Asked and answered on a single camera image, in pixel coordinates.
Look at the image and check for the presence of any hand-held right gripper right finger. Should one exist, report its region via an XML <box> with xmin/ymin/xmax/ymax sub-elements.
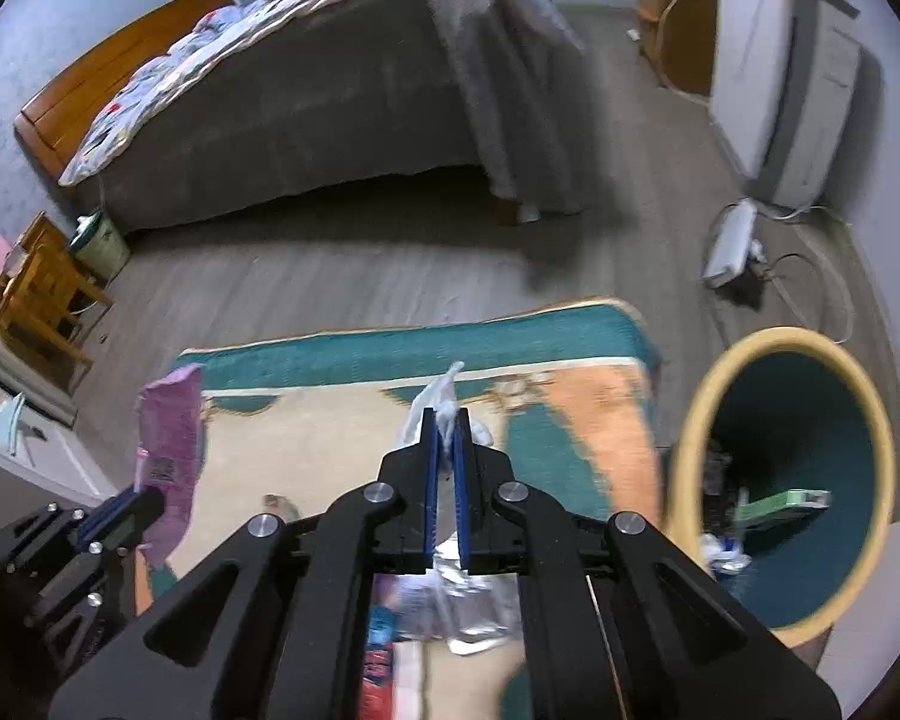
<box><xmin>454</xmin><ymin>406</ymin><xmax>842</xmax><ymax>720</ymax></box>

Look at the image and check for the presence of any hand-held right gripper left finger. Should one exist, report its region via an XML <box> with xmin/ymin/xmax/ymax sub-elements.
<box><xmin>49</xmin><ymin>405</ymin><xmax>443</xmax><ymax>720</ymax></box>

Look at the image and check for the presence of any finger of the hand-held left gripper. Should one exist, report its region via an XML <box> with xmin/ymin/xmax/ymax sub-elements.
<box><xmin>0</xmin><ymin>486</ymin><xmax>167</xmax><ymax>593</ymax></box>
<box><xmin>24</xmin><ymin>540</ymin><xmax>151</xmax><ymax>642</ymax></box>

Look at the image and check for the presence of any pink packet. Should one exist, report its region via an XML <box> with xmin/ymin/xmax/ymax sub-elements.
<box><xmin>136</xmin><ymin>364</ymin><xmax>205</xmax><ymax>571</ymax></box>

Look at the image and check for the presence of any clear plastic bag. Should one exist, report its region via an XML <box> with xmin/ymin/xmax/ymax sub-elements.
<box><xmin>371</xmin><ymin>360</ymin><xmax>522</xmax><ymax>657</ymax></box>

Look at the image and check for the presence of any pale green carton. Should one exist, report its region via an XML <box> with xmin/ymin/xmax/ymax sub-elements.
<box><xmin>731</xmin><ymin>487</ymin><xmax>833</xmax><ymax>533</ymax></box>

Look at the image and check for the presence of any yellow-rimmed teal waste bin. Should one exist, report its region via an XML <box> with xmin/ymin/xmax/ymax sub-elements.
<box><xmin>664</xmin><ymin>326</ymin><xmax>897</xmax><ymax>650</ymax></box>

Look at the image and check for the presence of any red blue printed packet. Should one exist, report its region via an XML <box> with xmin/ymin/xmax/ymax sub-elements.
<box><xmin>360</xmin><ymin>577</ymin><xmax>430</xmax><ymax>720</ymax></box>

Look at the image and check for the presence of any white low cabinet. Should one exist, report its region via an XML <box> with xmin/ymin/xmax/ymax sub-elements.
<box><xmin>0</xmin><ymin>330</ymin><xmax>117</xmax><ymax>511</ymax></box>

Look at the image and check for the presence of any pale blue plastic item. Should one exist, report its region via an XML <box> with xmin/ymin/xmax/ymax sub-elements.
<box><xmin>0</xmin><ymin>394</ymin><xmax>29</xmax><ymax>458</ymax></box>

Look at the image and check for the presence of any teal orange quilted mat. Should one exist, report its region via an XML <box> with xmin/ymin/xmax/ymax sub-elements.
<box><xmin>131</xmin><ymin>298</ymin><xmax>665</xmax><ymax>720</ymax></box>

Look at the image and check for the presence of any wooden nightstand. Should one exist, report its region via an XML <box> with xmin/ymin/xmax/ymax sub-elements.
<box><xmin>0</xmin><ymin>211</ymin><xmax>115</xmax><ymax>391</ymax></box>

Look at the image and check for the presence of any pale green lidded bin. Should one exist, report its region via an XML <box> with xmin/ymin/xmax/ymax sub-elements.
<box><xmin>70</xmin><ymin>211</ymin><xmax>131</xmax><ymax>280</ymax></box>

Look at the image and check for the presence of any white power strip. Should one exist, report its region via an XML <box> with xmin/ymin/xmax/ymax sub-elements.
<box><xmin>701</xmin><ymin>199</ymin><xmax>758</xmax><ymax>290</ymax></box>

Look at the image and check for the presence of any bed with grey cover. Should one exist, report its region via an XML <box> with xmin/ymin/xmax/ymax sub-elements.
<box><xmin>58</xmin><ymin>0</ymin><xmax>586</xmax><ymax>188</ymax></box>

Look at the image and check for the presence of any white air purifier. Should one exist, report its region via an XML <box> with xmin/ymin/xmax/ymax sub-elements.
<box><xmin>709</xmin><ymin>0</ymin><xmax>863</xmax><ymax>209</ymax></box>

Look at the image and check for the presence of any wooden cabinet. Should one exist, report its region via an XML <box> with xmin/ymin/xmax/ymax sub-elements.
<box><xmin>634</xmin><ymin>0</ymin><xmax>721</xmax><ymax>97</ymax></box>

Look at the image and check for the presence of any white floor cable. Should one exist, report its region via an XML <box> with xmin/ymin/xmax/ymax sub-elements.
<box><xmin>750</xmin><ymin>199</ymin><xmax>850</xmax><ymax>230</ymax></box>

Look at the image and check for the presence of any white monitor cable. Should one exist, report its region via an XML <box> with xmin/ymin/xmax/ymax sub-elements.
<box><xmin>654</xmin><ymin>0</ymin><xmax>712</xmax><ymax>100</ymax></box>

